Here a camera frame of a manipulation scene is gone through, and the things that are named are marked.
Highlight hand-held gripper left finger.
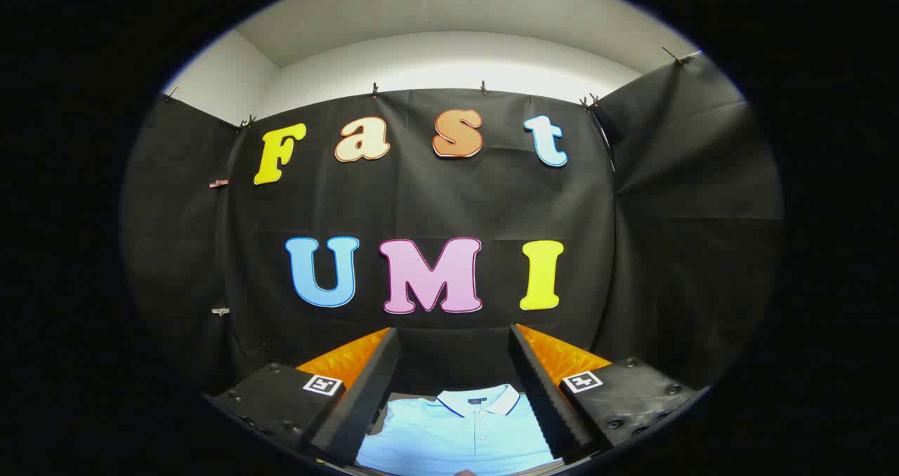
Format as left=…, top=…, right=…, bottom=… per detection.
left=204, top=327, right=401, bottom=466

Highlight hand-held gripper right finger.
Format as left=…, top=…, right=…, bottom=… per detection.
left=508, top=324, right=703, bottom=463

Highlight light blue polo shirt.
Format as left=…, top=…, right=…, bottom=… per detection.
left=356, top=383, right=563, bottom=476

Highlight black backdrop cloth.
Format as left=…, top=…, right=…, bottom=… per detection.
left=119, top=49, right=784, bottom=406

